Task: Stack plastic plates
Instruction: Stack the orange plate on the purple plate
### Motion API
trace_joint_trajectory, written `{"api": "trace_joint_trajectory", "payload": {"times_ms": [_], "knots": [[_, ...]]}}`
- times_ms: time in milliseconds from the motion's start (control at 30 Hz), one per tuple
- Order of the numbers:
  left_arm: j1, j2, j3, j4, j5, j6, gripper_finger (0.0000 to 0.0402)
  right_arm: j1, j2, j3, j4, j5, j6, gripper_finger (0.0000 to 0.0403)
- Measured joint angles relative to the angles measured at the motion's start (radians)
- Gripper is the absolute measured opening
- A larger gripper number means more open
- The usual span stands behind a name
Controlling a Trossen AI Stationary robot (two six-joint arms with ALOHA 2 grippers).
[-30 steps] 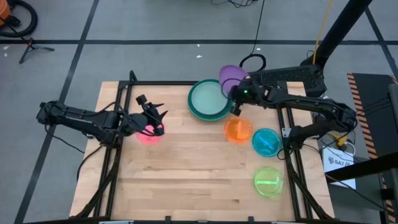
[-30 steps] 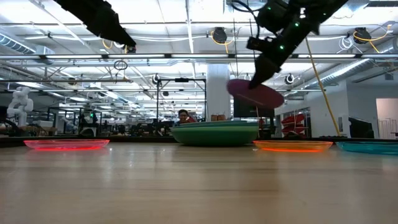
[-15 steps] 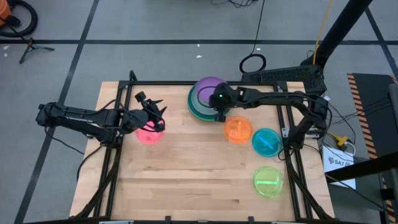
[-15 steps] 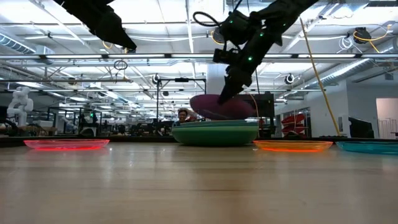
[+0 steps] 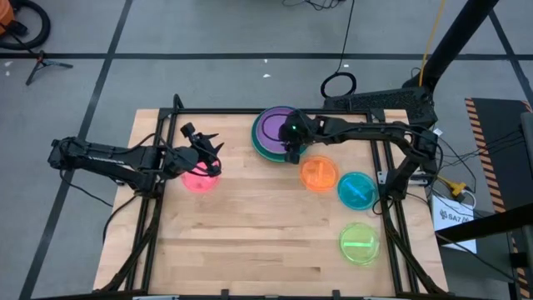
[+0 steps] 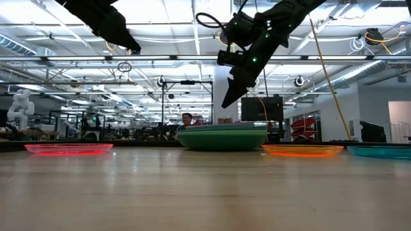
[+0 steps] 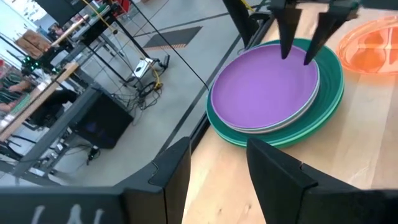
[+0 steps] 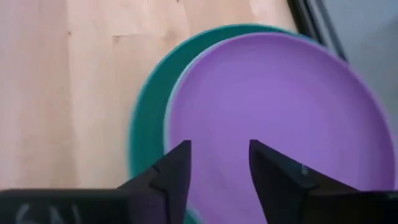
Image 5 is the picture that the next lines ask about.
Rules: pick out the yellow plug connector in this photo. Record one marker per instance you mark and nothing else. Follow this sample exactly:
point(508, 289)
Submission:
point(458, 188)

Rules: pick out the black crossbeam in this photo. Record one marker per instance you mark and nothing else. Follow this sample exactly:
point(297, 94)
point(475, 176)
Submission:
point(491, 223)

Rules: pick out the black mat with orange stripes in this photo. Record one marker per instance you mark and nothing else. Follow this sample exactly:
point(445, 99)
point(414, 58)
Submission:
point(499, 137)

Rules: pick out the pink translucent small plate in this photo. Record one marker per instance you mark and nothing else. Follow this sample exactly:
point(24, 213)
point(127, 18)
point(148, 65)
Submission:
point(197, 181)

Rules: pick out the black tripod stand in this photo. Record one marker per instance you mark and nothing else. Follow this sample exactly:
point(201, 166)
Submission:
point(41, 63)

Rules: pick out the small white tag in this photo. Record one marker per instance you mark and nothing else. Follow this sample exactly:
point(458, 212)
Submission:
point(437, 132)

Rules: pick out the orange vacuum body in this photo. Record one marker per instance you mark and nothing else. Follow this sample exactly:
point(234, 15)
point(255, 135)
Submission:
point(5, 14)

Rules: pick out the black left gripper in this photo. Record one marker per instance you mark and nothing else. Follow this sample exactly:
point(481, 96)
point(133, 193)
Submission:
point(183, 160)

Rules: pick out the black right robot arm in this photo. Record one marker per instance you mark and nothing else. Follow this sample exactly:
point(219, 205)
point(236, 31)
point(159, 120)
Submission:
point(375, 129)

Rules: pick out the black aluminium table frame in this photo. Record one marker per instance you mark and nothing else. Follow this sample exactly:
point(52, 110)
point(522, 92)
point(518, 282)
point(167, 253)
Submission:
point(208, 111)

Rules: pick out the black perforated control box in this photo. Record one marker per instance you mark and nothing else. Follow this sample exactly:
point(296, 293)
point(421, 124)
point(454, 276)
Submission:
point(383, 100)

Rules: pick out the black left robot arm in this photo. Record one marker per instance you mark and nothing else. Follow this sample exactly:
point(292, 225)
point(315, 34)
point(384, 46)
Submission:
point(104, 160)

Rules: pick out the white paper sign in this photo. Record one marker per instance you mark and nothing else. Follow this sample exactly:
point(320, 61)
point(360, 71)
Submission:
point(451, 231)

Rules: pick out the yellow-green translucent small plate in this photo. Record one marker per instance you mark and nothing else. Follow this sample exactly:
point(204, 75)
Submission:
point(359, 243)

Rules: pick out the large dark teal plate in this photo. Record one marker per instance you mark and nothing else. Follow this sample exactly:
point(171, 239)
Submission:
point(266, 155)

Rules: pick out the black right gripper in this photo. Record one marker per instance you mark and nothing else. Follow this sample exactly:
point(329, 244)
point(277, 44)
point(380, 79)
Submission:
point(300, 127)

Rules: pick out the orange translucent small plate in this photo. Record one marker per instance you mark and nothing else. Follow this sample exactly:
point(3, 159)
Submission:
point(319, 173)

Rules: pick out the black slanted pole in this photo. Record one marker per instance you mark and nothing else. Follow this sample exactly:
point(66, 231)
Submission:
point(454, 37)

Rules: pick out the large light green plate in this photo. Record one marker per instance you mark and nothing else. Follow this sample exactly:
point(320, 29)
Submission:
point(304, 148)

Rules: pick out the purple plastic plate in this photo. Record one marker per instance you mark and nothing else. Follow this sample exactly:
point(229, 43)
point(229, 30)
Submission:
point(270, 129)

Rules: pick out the cyan translucent small plate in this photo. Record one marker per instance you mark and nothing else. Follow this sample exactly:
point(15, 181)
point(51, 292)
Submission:
point(357, 191)

